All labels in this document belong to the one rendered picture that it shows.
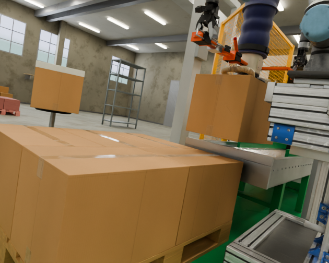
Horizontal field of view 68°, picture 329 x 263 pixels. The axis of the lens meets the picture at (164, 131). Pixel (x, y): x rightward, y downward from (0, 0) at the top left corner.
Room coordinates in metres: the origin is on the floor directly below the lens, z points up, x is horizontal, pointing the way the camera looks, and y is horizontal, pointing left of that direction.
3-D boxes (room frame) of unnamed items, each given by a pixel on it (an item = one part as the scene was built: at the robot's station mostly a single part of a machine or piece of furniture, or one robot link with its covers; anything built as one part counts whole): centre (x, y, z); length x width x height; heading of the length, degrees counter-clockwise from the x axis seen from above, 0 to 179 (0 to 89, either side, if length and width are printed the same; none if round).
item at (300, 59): (1.82, -0.89, 1.34); 0.09 x 0.08 x 0.12; 137
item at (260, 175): (1.77, -0.45, 0.48); 0.70 x 0.03 x 0.15; 48
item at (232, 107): (1.80, -0.49, 0.87); 0.60 x 0.40 x 0.40; 137
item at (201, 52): (2.94, -0.27, 1.62); 0.20 x 0.05 x 0.30; 138
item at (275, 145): (3.09, -1.27, 0.60); 1.60 x 0.11 x 0.09; 138
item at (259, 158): (1.77, -0.45, 0.58); 0.70 x 0.03 x 0.06; 48
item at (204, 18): (1.38, -0.14, 1.34); 0.09 x 0.08 x 0.12; 138
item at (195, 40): (1.37, -0.11, 1.20); 0.08 x 0.07 x 0.05; 137
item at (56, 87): (2.45, 1.14, 0.82); 0.60 x 0.40 x 0.40; 28
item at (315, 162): (1.87, -1.21, 0.50); 0.07 x 0.07 x 1.00; 48
